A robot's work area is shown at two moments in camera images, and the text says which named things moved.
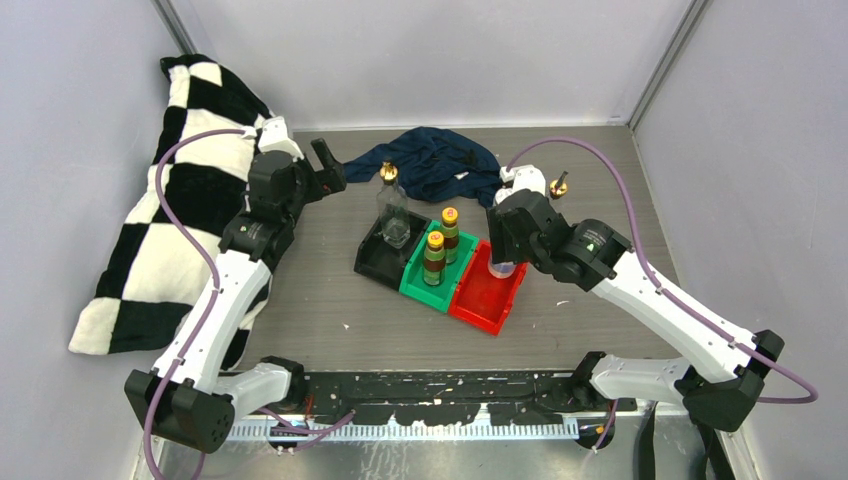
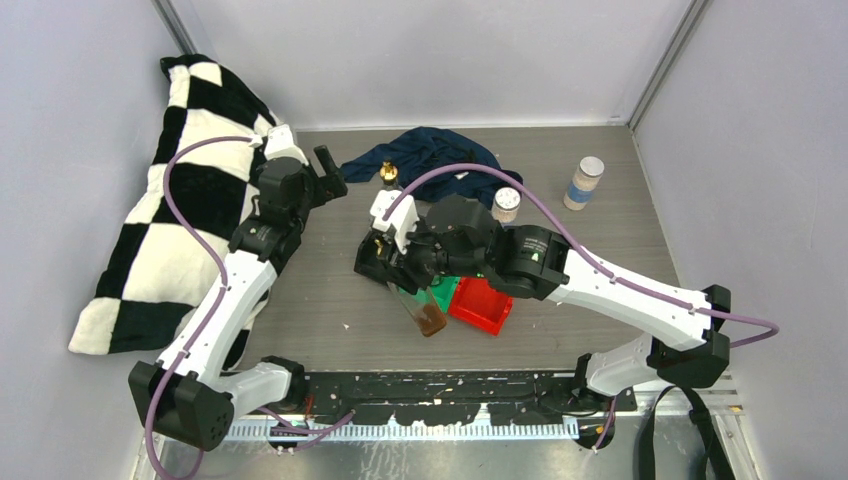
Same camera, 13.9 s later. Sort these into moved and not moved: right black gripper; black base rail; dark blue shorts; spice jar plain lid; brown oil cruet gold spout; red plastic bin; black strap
Moved: spice jar plain lid; right black gripper; brown oil cruet gold spout
Not moved: black base rail; black strap; dark blue shorts; red plastic bin
